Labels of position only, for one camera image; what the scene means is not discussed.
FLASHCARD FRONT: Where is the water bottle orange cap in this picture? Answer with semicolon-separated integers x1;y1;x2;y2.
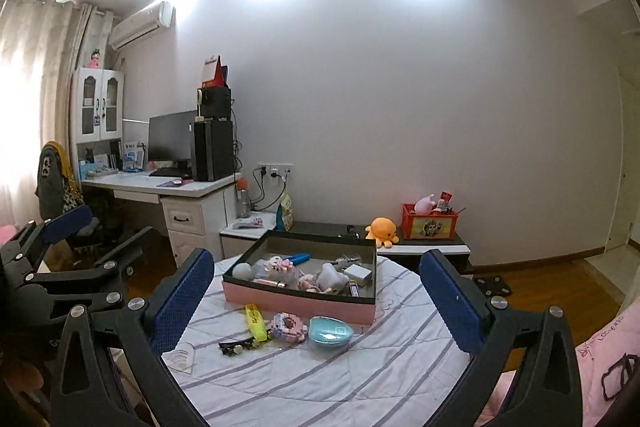
236;179;251;219

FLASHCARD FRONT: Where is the pink storage box dark rim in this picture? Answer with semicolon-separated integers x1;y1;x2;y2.
221;229;377;325

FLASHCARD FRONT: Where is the beige curtain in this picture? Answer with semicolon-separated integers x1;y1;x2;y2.
0;0;108;228

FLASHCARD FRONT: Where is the white plush toy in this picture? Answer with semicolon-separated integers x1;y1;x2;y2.
320;263;351;295

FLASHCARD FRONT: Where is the white bedside table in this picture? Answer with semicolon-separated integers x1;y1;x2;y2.
219;211;278;260

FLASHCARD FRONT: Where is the yellow blue snack bag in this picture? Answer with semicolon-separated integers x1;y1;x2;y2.
276;193;296;233

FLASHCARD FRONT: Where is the yellow highlighter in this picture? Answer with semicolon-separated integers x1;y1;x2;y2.
244;303;267;339

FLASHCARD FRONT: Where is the teal oval case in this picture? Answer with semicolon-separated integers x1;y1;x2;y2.
306;316;355;353

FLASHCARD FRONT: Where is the black computer tower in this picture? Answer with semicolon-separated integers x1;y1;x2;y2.
191;119;236;182

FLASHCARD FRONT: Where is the low black top cabinet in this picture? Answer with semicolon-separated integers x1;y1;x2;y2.
292;221;473;277

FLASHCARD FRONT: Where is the red desk calendar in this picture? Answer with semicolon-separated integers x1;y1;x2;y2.
201;55;230;88

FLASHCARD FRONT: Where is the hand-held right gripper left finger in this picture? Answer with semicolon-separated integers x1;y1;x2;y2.
50;248;216;427

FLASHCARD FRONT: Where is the black floor scale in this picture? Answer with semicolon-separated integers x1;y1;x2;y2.
472;274;513;299

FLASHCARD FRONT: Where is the red plastic crate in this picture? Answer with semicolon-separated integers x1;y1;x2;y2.
401;203;458;241

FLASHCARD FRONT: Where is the black speaker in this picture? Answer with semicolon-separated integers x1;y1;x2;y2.
199;87;232;120

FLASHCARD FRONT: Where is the pink block keychain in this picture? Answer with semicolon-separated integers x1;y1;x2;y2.
267;312;307;342

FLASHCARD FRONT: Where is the orange octopus plush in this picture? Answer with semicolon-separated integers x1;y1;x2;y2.
365;217;399;245

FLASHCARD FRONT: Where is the black office chair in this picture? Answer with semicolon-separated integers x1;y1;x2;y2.
35;142;123;255

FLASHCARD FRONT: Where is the white hutch cabinet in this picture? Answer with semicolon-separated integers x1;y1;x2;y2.
70;67;126;178

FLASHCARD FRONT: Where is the white desk with drawers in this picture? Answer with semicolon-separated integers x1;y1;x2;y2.
80;171;238;268

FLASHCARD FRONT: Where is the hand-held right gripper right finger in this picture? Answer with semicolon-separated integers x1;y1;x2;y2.
419;249;583;427

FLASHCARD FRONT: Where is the white door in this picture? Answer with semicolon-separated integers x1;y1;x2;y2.
605;72;640;254

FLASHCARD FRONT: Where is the pink white plush charm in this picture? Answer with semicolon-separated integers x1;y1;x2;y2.
265;257;296;276

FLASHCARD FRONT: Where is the black computer monitor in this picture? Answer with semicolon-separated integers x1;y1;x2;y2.
148;110;200;170

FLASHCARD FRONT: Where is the striped bed sheet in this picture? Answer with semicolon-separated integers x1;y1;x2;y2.
160;254;471;427

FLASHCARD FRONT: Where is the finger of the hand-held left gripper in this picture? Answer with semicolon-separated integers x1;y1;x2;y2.
37;226;161;294
0;205;94;293

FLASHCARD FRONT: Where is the white air conditioner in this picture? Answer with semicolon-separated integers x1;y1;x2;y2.
109;1;176;50

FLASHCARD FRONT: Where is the pink printed blanket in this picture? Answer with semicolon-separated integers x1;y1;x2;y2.
475;312;640;427

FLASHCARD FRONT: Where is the black hair clip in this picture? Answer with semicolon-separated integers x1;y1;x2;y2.
218;336;258;354

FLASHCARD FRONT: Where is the white charger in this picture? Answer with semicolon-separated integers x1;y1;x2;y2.
345;264;373;285

